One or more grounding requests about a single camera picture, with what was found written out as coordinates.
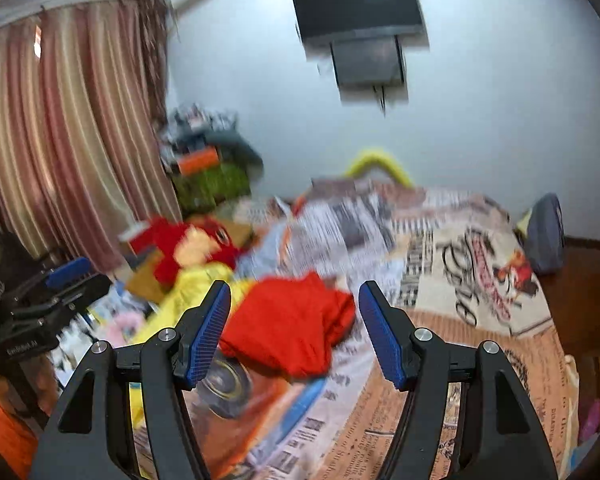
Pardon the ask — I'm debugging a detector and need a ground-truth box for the striped curtain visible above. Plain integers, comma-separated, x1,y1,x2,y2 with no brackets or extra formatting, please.
0,0,183,271

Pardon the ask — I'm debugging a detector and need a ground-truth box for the grey cloth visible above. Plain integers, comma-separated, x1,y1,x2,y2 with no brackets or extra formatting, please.
200,127,265,171

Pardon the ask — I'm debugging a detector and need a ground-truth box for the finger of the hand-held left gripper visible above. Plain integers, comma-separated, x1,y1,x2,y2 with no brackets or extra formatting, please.
12,274,113,322
27,257,93,293

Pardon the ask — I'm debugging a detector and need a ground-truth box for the pink cloth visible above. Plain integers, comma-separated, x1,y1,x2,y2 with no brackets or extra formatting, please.
100,310,147,342

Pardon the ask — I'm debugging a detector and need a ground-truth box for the black wall television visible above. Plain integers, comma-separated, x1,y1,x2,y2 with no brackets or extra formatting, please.
290,0,428,51

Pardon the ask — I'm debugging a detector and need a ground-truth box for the bed with printed sheet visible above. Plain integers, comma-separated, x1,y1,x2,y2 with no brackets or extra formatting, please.
55,177,581,480

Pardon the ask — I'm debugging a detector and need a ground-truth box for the brown cardboard box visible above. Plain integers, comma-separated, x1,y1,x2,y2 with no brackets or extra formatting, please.
120,250,181,305

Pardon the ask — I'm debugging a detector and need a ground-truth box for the yellow curved cushion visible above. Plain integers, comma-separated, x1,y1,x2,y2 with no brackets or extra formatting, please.
347,147,415,188

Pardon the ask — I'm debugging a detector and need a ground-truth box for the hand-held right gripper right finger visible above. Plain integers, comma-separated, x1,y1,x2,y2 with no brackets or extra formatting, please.
358,281,561,480

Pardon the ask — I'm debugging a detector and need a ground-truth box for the grey blue backpack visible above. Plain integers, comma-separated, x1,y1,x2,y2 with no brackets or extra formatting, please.
522,192,566,275

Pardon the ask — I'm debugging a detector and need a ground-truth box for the dark box under television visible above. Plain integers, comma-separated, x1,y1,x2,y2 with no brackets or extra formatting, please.
330,37,407,91

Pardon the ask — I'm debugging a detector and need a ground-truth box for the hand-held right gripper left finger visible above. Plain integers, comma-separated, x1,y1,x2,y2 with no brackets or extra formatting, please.
30,280,232,480

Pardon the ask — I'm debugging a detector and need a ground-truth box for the orange box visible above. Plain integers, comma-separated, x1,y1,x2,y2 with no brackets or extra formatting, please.
176,147,221,175

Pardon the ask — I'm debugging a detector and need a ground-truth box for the red and yellow plush toy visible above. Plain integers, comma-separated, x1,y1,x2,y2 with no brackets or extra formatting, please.
130,216,253,283

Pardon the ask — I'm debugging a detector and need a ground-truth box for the green bag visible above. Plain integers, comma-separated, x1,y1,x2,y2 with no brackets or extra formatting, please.
172,165,253,213

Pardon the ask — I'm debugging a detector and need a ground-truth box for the yellow cloth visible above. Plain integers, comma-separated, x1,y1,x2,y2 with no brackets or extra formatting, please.
129,262,255,428

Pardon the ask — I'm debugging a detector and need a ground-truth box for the red garment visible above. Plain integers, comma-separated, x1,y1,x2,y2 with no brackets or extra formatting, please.
219,271,357,380

